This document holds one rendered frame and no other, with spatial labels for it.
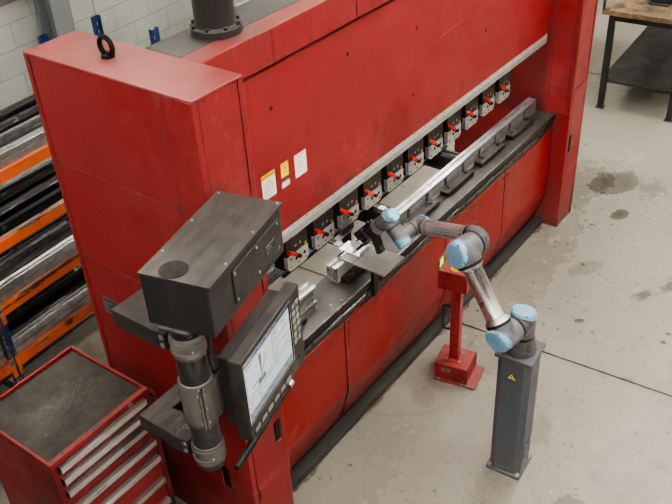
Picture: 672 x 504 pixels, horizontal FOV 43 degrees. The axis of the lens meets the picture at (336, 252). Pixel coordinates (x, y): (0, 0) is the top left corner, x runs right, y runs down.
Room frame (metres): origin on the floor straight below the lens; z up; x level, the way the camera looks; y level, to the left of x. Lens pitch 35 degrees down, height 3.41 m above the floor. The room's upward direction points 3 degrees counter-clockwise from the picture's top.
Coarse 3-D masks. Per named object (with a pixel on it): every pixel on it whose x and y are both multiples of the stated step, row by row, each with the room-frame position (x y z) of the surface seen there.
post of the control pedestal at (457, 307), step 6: (456, 294) 3.56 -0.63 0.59; (462, 294) 3.58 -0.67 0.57; (456, 300) 3.56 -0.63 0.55; (462, 300) 3.58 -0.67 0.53; (456, 306) 3.56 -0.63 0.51; (462, 306) 3.59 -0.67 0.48; (456, 312) 3.56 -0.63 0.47; (462, 312) 3.59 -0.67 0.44; (450, 318) 3.57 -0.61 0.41; (456, 318) 3.56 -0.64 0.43; (450, 324) 3.57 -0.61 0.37; (456, 324) 3.55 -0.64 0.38; (450, 330) 3.57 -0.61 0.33; (456, 330) 3.55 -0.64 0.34; (450, 336) 3.57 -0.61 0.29; (456, 336) 3.55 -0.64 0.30; (450, 342) 3.57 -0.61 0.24; (456, 342) 3.55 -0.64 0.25; (450, 348) 3.57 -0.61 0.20; (456, 348) 3.55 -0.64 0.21; (450, 354) 3.57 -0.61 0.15; (456, 354) 3.55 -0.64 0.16
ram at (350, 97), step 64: (448, 0) 4.13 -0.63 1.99; (512, 0) 4.70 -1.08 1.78; (320, 64) 3.30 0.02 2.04; (384, 64) 3.67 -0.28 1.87; (448, 64) 4.14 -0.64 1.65; (512, 64) 4.75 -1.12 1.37; (256, 128) 2.97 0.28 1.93; (320, 128) 3.28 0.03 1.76; (384, 128) 3.67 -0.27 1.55; (256, 192) 2.94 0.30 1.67; (320, 192) 3.26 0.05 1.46
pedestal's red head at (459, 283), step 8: (448, 264) 3.57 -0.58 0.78; (440, 272) 3.52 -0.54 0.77; (448, 272) 3.51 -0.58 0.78; (456, 272) 3.50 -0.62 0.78; (440, 280) 3.52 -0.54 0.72; (448, 280) 3.50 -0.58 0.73; (456, 280) 3.48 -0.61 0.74; (464, 280) 3.46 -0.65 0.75; (440, 288) 3.52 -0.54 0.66; (448, 288) 3.50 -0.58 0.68; (456, 288) 3.48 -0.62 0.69; (464, 288) 3.46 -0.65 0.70
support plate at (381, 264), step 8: (344, 256) 3.39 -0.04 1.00; (352, 256) 3.39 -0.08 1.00; (368, 256) 3.38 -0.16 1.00; (376, 256) 3.38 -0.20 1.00; (384, 256) 3.37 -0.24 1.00; (392, 256) 3.37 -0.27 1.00; (400, 256) 3.37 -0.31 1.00; (352, 264) 3.33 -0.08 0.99; (360, 264) 3.32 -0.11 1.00; (368, 264) 3.32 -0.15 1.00; (376, 264) 3.31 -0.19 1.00; (384, 264) 3.31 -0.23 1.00; (392, 264) 3.30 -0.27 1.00; (376, 272) 3.25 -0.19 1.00; (384, 272) 3.24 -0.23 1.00
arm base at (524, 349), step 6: (534, 336) 2.87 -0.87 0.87; (522, 342) 2.84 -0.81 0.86; (528, 342) 2.84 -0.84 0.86; (534, 342) 2.86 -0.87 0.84; (516, 348) 2.84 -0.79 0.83; (522, 348) 2.84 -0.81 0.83; (528, 348) 2.84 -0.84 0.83; (534, 348) 2.85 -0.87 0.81; (510, 354) 2.85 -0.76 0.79; (516, 354) 2.83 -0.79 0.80; (522, 354) 2.83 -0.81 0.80; (528, 354) 2.83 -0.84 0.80; (534, 354) 2.84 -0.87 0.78
